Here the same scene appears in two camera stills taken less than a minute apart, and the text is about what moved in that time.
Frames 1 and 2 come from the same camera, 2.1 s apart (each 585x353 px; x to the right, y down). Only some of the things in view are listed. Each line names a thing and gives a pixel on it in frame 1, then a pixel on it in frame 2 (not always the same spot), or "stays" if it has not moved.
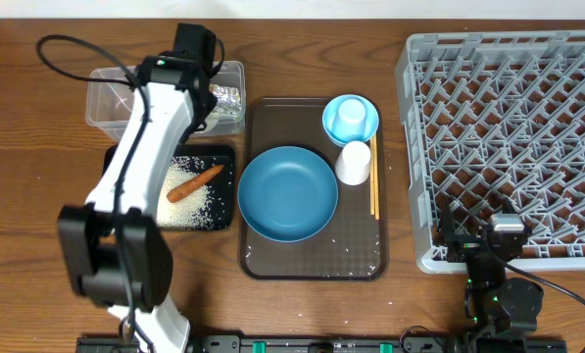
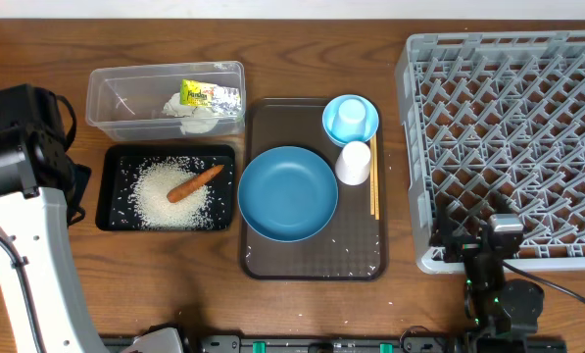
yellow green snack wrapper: [228, 99] stays
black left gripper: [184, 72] -> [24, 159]
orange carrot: [177, 192] stays
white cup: [353, 163] stays
